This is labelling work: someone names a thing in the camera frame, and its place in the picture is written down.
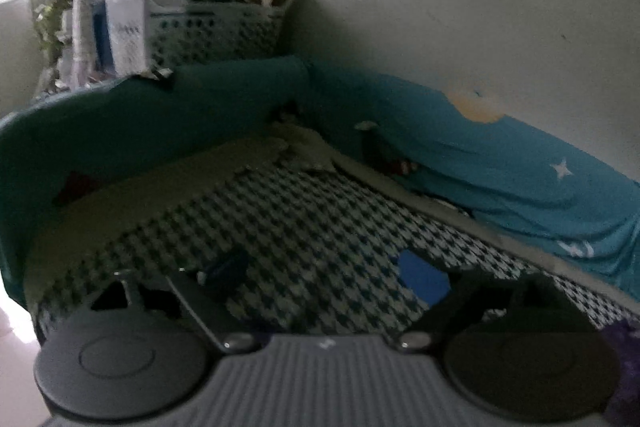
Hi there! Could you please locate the dark purple garment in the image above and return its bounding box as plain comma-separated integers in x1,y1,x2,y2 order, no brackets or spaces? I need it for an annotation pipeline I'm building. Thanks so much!
597,317,639,426

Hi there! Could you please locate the houndstooth bed sheet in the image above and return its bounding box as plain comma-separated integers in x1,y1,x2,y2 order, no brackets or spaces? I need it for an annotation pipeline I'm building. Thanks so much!
25,138,639,333

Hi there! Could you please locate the teal star pattern blanket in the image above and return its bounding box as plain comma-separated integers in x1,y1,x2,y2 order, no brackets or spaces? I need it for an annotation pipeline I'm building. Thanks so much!
307,62,639,297

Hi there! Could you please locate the teal padded headboard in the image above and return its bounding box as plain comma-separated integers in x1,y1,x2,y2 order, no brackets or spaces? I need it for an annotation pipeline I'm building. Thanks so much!
1,55,310,306

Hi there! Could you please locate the grey perforated plastic basket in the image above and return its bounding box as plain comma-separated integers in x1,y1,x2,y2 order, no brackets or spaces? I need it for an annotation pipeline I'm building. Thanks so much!
146,0,293,68

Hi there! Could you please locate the white perforated plastic bin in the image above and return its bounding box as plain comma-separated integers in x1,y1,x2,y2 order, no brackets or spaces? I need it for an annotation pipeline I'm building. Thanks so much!
104,0,150,77

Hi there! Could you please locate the green potted plant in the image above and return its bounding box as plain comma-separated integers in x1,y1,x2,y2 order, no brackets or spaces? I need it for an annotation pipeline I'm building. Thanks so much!
34,0,73,67

